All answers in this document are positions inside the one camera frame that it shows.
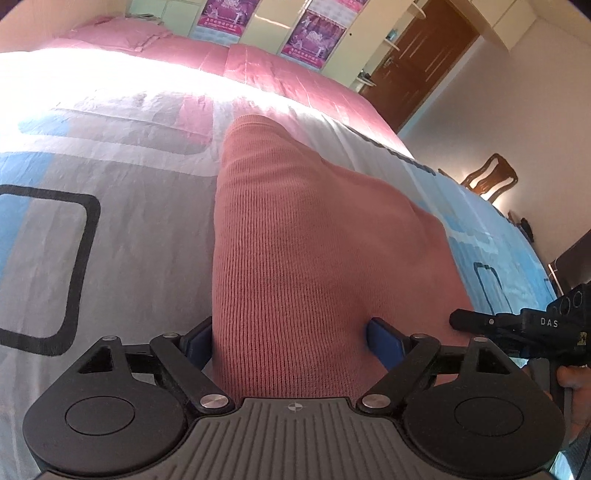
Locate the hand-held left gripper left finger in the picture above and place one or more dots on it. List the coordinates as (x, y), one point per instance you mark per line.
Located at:
(199, 342)

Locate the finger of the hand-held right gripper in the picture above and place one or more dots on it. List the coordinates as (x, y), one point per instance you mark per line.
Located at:
(480, 321)

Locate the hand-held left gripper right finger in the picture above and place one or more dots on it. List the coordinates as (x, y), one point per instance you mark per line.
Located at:
(384, 337)

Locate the pink knit sweater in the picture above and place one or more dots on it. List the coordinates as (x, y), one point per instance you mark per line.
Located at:
(300, 258)

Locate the person's right hand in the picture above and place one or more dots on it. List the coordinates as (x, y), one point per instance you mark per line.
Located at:
(575, 383)

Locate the dark cabinet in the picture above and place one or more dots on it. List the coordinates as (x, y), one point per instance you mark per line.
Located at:
(572, 267)

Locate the brown wooden chair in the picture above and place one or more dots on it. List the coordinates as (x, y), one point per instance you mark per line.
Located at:
(490, 177)

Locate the blue patterned bed sheet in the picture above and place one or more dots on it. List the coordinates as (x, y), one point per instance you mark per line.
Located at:
(115, 184)

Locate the white corner shelf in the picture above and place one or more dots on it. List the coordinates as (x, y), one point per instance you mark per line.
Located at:
(365, 81)
(391, 44)

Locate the brown wooden door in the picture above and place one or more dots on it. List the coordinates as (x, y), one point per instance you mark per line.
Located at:
(415, 60)

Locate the pink quilt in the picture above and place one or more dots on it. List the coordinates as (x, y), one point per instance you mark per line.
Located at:
(277, 69)

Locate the blue bottle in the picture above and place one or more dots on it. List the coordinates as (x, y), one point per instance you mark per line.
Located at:
(393, 34)

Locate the cream overhead cabinet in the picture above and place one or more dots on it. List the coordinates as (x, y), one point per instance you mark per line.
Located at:
(494, 21)

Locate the pink pillow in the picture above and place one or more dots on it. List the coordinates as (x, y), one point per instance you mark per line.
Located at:
(120, 34)

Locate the purple wall poster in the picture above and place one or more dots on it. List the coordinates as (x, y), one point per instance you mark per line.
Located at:
(341, 3)
(315, 39)
(227, 16)

